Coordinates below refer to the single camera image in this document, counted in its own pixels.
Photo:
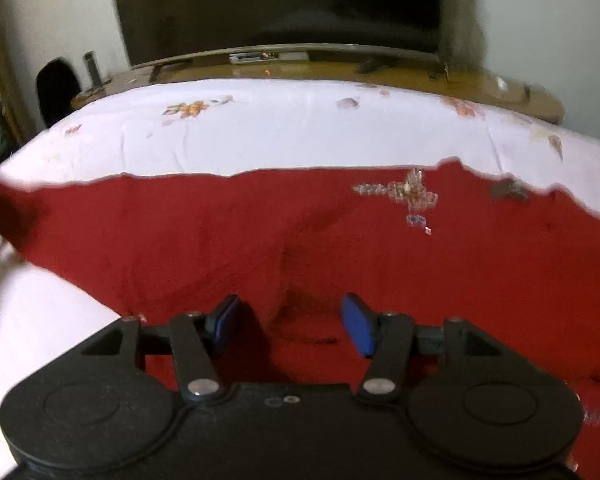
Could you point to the red knitted sweater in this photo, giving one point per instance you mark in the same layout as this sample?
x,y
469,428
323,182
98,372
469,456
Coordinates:
x,y
180,240

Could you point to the grey upright remote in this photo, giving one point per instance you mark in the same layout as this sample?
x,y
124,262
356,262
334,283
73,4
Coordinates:
x,y
91,67

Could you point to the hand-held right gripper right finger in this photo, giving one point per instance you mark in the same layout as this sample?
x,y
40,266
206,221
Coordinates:
x,y
357,325

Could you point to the grey set-top box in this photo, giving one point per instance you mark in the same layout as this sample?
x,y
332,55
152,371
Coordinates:
x,y
252,56

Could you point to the white floral bed sheet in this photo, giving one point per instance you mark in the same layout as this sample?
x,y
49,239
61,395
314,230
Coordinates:
x,y
280,125

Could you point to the wooden television cabinet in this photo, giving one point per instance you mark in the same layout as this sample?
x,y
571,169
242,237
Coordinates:
x,y
330,72

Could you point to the black chair back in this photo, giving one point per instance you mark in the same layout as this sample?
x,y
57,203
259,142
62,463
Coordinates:
x,y
57,92

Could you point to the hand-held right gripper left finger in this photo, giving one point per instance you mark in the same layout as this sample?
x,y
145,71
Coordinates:
x,y
225,325

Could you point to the black flat television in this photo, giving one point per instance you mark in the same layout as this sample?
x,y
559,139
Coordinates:
x,y
280,0

